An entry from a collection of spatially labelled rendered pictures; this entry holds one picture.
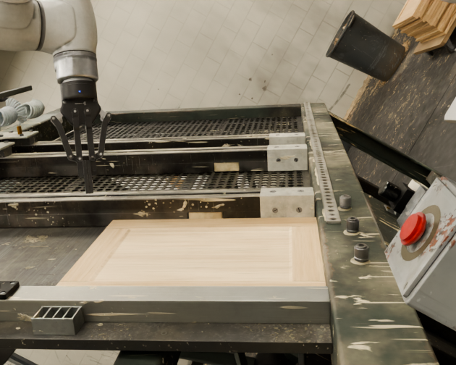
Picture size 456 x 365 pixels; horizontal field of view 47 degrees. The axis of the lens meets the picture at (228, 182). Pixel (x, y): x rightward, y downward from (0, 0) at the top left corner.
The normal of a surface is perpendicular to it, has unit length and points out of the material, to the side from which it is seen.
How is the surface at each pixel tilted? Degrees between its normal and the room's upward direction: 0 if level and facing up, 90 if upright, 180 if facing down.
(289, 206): 90
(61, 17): 110
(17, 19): 137
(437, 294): 90
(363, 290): 59
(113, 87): 90
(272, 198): 90
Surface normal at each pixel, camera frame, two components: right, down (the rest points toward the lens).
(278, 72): -0.02, 0.13
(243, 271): -0.06, -0.96
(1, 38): 0.43, 0.71
